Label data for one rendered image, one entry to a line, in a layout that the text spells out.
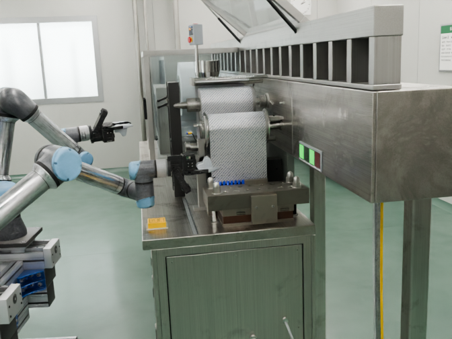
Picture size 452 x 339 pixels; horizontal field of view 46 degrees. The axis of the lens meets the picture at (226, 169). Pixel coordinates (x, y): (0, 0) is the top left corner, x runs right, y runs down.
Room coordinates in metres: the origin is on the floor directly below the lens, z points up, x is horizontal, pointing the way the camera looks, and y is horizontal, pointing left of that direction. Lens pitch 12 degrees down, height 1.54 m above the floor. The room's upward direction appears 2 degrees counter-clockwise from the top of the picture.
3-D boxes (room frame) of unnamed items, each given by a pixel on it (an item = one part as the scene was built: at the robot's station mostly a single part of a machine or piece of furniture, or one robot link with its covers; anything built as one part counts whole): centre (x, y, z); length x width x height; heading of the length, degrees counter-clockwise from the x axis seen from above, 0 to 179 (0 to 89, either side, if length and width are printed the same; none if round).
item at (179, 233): (3.15, 0.18, 0.88); 2.52 x 0.66 x 0.04; 9
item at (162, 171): (2.13, 0.26, 1.11); 0.08 x 0.05 x 0.08; 9
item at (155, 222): (2.02, 0.28, 0.91); 0.07 x 0.07 x 0.02; 9
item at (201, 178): (2.24, 0.12, 1.05); 0.06 x 0.05 x 0.31; 99
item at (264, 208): (1.97, -0.14, 0.97); 0.10 x 0.03 x 0.11; 99
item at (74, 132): (2.56, 0.75, 1.20); 0.11 x 0.08 x 0.09; 110
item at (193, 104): (2.46, 0.14, 1.34); 0.06 x 0.06 x 0.06; 9
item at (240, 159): (2.17, -0.06, 1.11); 0.23 x 0.01 x 0.18; 99
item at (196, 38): (2.76, 0.13, 1.66); 0.07 x 0.07 x 0.10; 25
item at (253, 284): (3.15, 0.17, 0.43); 2.52 x 0.64 x 0.86; 9
